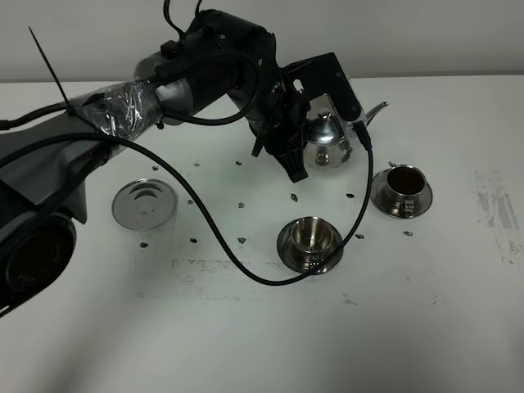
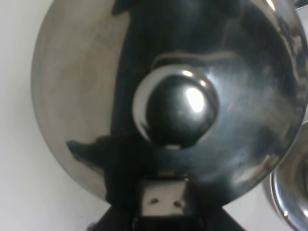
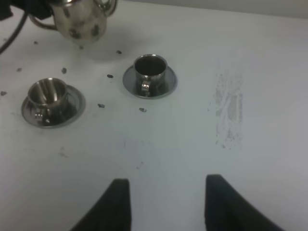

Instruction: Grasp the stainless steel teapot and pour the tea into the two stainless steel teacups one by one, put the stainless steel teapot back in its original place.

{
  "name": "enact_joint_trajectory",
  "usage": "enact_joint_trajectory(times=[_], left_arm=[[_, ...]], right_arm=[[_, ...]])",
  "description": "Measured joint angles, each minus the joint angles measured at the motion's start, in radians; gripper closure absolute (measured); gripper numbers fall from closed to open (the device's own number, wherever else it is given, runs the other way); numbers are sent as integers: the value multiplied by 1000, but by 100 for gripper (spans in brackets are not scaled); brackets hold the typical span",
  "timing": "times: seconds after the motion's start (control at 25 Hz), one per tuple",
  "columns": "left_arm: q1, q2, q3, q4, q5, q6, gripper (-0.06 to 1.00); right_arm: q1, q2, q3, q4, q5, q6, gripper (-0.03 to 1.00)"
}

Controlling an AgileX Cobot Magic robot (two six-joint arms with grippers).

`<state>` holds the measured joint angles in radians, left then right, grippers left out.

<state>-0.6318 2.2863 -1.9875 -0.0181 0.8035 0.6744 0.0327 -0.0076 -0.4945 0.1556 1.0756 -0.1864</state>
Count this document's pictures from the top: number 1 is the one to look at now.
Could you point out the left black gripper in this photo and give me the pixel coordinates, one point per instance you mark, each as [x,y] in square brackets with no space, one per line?
[231,72]

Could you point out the stainless steel teapot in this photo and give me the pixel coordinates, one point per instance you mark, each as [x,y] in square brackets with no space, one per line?
[327,138]

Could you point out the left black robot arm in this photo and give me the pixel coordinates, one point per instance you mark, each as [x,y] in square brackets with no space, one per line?
[47,154]

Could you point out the near stainless steel teacup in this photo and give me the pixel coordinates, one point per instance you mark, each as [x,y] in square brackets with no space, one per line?
[311,241]

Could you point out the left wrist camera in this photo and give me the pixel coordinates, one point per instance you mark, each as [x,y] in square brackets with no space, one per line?
[321,75]

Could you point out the stainless steel saucer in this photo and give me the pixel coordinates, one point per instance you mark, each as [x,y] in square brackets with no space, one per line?
[283,248]
[382,202]

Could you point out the far stainless steel saucer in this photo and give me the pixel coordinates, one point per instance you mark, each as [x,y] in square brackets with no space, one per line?
[382,202]

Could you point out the near stainless steel saucer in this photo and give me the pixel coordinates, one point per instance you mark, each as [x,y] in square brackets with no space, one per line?
[283,248]

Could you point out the stainless steel teacup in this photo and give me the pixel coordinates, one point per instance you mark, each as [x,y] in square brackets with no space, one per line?
[311,241]
[406,186]

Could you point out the black cable tie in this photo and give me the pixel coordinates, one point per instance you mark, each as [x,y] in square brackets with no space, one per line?
[51,71]

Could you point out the steel teapot coaster plate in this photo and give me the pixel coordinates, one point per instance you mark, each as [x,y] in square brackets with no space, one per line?
[144,204]

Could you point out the far stainless steel teacup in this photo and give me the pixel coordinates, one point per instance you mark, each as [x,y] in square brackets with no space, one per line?
[406,186]

